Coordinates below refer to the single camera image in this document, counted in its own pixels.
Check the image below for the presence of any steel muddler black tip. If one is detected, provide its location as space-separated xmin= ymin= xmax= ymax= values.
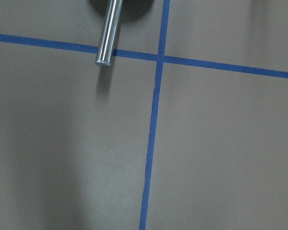
xmin=95 ymin=0 xmax=123 ymax=66

